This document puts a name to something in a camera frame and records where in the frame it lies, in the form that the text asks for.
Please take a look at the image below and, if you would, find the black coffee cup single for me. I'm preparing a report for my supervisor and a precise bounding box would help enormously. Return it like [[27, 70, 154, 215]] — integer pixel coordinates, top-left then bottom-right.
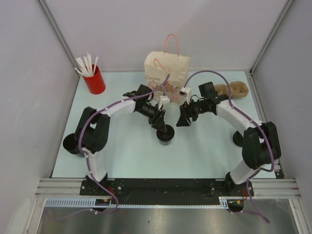
[[158, 138, 172, 146]]

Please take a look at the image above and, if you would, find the brown pulp cup carrier stack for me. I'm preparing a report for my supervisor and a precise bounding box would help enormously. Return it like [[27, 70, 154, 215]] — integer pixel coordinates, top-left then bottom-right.
[[214, 81, 249, 99]]

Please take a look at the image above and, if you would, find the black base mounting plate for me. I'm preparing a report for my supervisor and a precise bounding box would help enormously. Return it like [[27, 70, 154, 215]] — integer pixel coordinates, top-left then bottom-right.
[[79, 177, 254, 206]]

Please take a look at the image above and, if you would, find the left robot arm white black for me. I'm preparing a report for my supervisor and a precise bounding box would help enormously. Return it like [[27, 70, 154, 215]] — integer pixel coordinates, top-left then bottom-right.
[[73, 84, 169, 195]]

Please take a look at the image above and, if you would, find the aluminium frame post left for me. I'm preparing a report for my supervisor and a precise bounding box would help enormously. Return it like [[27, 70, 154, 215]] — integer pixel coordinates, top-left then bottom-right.
[[36, 0, 77, 69]]

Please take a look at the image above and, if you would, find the black coffee cup left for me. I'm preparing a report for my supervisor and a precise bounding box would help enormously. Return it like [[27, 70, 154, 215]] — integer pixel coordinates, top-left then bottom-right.
[[62, 133, 85, 158]]

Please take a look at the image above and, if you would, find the white paper takeout bag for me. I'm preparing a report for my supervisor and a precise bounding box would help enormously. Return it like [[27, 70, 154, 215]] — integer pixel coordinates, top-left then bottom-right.
[[144, 42, 191, 105]]

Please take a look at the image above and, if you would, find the aluminium frame post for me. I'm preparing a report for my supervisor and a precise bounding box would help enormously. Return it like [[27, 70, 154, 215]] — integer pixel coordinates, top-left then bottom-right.
[[36, 0, 77, 69], [249, 0, 296, 76]]

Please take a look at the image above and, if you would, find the aluminium frame post right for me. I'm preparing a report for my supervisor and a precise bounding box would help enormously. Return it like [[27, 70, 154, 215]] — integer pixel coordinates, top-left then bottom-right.
[[249, 0, 296, 76]]

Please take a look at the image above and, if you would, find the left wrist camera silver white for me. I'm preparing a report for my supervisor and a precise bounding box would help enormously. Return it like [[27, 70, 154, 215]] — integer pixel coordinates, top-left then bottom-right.
[[158, 96, 170, 110]]

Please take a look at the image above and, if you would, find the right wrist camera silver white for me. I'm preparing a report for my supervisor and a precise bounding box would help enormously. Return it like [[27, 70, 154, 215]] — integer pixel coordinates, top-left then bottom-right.
[[179, 87, 192, 103]]

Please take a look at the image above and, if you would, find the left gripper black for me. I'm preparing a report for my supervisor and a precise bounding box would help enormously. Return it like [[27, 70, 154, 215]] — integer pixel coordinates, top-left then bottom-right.
[[137, 103, 167, 133]]

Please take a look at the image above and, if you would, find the wrist camera silver white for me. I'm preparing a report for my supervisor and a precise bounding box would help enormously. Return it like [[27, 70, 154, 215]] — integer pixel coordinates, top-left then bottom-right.
[[179, 87, 192, 103], [158, 96, 170, 110]]

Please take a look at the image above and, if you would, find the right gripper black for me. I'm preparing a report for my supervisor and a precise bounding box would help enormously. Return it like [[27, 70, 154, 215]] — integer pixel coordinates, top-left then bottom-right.
[[176, 97, 208, 127]]

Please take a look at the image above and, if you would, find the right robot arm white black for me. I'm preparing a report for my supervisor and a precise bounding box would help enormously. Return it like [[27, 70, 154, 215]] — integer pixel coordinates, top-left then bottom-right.
[[176, 82, 281, 195]]

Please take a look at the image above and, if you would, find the red plastic cup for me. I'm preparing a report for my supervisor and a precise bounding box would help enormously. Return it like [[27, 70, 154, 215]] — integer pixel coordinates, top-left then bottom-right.
[[83, 64, 106, 95]]

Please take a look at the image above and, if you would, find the white slotted cable duct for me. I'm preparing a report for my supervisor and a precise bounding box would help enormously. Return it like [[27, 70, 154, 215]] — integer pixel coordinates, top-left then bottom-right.
[[45, 196, 234, 209]]

